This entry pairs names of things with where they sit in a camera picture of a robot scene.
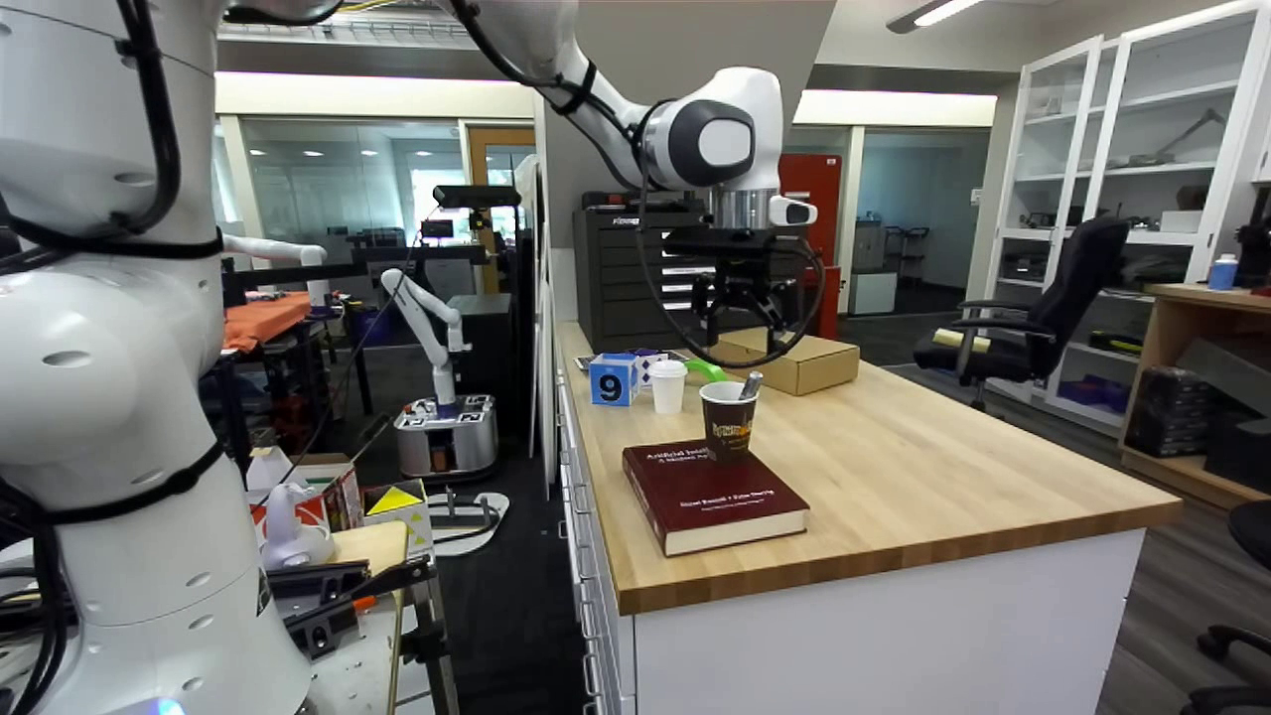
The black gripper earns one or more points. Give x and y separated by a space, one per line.
758 272

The grey pen with green band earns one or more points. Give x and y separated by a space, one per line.
751 388

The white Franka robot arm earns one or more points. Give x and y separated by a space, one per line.
122 397

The small white robot arm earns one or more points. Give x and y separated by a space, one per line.
442 429

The brown paper cup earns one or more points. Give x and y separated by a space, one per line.
728 413

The maroon hardcover book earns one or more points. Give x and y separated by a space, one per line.
710 496

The cardboard box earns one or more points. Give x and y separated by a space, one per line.
801 361

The black tool chest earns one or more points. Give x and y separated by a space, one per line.
616 280

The blue number cube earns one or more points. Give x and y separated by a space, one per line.
611 382

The black office chair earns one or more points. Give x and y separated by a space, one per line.
1055 304

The white drawer cabinet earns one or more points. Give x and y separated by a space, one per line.
858 637

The ceiling light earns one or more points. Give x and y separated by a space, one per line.
936 12

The white open shelf cabinet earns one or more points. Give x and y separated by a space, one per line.
1138 132

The low wooden shelf unit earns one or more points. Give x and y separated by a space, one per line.
1193 409

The blue white container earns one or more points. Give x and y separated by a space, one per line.
1224 272

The orange cloth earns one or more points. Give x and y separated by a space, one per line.
264 324

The black clamp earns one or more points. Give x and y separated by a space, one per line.
342 601

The white spray bottle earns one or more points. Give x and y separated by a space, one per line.
284 520

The black swivel chair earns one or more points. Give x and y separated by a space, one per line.
1237 610

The black camera bar on post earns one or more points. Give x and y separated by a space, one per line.
478 196

